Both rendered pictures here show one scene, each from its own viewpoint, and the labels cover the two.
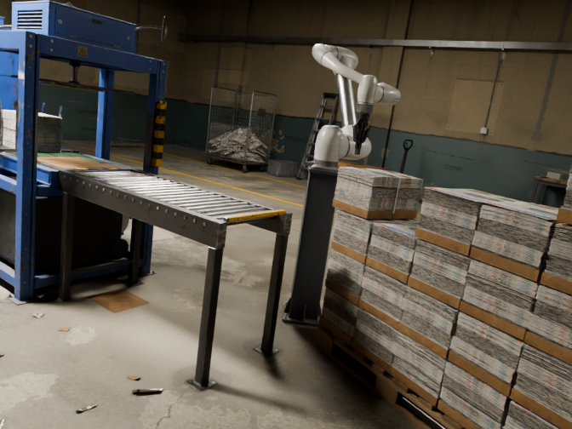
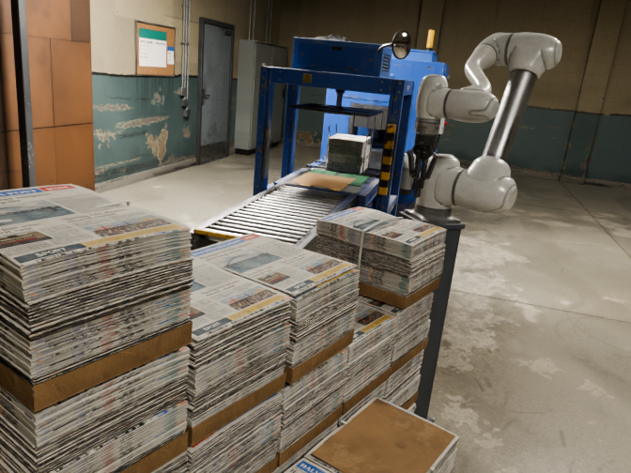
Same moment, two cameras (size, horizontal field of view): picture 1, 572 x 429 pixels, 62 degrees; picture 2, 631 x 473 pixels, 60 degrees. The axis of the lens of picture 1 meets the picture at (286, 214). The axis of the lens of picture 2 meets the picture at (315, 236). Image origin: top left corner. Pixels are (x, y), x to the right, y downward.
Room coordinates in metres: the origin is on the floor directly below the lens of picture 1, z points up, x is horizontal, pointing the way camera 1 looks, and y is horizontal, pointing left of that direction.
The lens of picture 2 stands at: (1.72, -2.12, 1.56)
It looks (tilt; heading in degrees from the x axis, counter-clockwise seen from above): 17 degrees down; 69
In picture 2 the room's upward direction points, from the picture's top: 6 degrees clockwise
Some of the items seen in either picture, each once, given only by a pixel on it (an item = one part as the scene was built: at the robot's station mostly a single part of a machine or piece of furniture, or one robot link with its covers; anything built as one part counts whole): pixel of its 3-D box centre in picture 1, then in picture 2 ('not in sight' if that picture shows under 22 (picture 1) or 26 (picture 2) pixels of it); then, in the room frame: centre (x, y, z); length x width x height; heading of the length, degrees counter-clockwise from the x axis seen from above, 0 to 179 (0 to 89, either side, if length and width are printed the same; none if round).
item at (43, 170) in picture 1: (70, 168); (330, 186); (3.22, 1.51, 0.75); 0.70 x 0.65 x 0.10; 55
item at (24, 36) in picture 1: (26, 173); (260, 181); (2.69, 1.51, 0.77); 0.09 x 0.09 x 1.55; 55
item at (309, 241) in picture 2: (200, 197); (330, 226); (2.84, 0.53, 0.74); 1.34 x 0.05 x 0.12; 55
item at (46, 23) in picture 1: (76, 30); (343, 58); (3.22, 1.51, 1.65); 0.60 x 0.45 x 0.20; 145
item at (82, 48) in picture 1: (75, 54); (341, 81); (3.22, 1.50, 1.50); 0.94 x 0.68 x 0.10; 145
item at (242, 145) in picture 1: (239, 129); not in sight; (10.57, 1.26, 0.85); 1.21 x 0.83 x 1.71; 55
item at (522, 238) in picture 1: (534, 239); (186, 338); (1.87, -1.00, 0.95); 0.38 x 0.29 x 0.23; 124
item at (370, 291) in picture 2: (388, 208); (403, 285); (2.68, -0.57, 0.86); 0.29 x 0.16 x 0.04; 35
